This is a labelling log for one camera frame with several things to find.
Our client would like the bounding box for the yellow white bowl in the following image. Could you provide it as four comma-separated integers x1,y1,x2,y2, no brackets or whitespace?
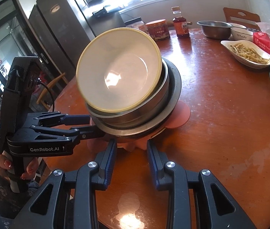
76,27,162,113

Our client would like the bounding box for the large steel bowl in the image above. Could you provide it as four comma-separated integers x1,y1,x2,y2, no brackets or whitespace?
86,60,170,128

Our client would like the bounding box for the orange plastic plate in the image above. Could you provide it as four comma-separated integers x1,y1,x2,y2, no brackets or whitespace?
87,100,191,153

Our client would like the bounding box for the steel pan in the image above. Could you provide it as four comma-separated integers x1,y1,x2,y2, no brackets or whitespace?
91,58,182,138

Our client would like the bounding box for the person left hand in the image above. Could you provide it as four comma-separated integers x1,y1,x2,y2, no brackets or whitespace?
0,155,39,180

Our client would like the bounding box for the wooden chair left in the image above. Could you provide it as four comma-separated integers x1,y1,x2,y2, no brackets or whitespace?
36,72,66,111

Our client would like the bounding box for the wooden chair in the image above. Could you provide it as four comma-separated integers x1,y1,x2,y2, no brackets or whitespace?
223,7,261,30
36,72,66,111

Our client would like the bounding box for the glass sliding door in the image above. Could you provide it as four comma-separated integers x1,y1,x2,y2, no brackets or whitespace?
0,0,45,137

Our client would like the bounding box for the grey refrigerator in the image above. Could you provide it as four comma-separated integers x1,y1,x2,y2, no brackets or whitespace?
28,0,126,77

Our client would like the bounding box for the clear jar black lid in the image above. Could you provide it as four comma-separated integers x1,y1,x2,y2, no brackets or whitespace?
125,17,149,34

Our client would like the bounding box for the red jar orange lid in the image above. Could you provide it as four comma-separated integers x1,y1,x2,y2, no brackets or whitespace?
145,19,170,41

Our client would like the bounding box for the sauce bottle red label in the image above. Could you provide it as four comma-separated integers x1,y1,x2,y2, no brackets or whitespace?
171,6,190,39

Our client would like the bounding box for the white dish with food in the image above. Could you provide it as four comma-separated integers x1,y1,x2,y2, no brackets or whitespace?
220,40,270,69

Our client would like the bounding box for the small steel bowl far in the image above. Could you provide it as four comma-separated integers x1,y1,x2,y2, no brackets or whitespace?
197,20,232,40

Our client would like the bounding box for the red tissue pack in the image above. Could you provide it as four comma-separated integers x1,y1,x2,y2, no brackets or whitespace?
253,32,270,55

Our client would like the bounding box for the white ceramic bowl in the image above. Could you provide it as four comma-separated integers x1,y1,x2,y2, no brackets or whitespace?
230,22,253,41

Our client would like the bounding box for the wooden chair far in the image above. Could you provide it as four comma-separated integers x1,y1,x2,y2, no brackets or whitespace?
223,7,261,30

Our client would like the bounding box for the black cable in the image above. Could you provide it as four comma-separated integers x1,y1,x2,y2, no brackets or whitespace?
37,80,55,113

